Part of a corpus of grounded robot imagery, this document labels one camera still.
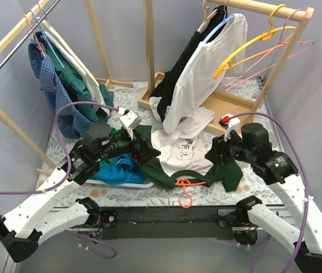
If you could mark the white t shirt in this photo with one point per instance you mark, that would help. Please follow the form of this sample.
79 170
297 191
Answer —
196 82

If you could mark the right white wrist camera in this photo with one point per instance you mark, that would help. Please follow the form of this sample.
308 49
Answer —
229 123

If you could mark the left wooden clothes rack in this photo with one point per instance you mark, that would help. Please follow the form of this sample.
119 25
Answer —
15 31

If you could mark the dark green ruffled garment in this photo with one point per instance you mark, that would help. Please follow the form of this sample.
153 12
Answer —
69 78

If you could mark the wooden hanger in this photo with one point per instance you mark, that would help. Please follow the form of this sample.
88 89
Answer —
207 15

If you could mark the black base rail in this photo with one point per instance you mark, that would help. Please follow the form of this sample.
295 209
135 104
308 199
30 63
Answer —
211 221

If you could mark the right wooden clothes rack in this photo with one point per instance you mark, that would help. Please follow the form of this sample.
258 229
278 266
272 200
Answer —
222 102

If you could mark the bright green t shirt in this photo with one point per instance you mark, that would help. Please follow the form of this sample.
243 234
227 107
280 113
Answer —
112 133

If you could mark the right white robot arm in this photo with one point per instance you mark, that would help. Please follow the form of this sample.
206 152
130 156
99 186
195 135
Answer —
281 175

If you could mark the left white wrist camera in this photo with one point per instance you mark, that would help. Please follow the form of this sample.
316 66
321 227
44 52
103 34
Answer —
129 121

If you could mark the blue wire hanger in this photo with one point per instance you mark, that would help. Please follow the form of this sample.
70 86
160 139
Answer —
45 38

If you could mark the cream plastic hanger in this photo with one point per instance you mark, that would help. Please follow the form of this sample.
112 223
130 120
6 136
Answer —
69 50

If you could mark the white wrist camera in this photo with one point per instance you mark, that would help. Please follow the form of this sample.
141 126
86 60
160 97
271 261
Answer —
229 123
129 121

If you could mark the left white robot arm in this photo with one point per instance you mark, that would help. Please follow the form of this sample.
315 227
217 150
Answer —
31 223

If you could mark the wooden clothes rack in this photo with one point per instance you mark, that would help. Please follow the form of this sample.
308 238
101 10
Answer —
15 31
222 102

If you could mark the blue checked shirt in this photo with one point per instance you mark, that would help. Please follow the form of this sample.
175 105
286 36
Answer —
73 121

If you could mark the black t shirt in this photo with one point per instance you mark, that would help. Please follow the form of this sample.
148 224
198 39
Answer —
161 97

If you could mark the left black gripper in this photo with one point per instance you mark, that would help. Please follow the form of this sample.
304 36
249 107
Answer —
137 148

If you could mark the yellow hanger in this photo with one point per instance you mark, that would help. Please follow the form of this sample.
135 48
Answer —
227 64

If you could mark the light blue hanger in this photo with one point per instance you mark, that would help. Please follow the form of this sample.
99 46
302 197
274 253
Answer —
217 28

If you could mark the orange hanger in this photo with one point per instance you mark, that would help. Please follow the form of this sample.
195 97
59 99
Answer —
185 183

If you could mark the teal blue t shirt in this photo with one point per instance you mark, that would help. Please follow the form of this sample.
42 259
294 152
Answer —
125 170

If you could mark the white textured garment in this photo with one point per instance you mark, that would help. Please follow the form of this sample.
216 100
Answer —
98 94

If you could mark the pink hanger on left rack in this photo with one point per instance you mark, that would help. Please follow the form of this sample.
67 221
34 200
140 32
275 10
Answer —
38 45

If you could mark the white plastic basket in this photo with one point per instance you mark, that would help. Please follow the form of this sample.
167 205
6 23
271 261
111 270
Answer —
125 185

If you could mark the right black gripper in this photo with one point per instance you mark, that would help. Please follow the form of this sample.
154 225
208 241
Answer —
221 151

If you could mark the dark green t shirt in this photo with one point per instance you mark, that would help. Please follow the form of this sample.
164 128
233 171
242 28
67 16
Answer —
179 158

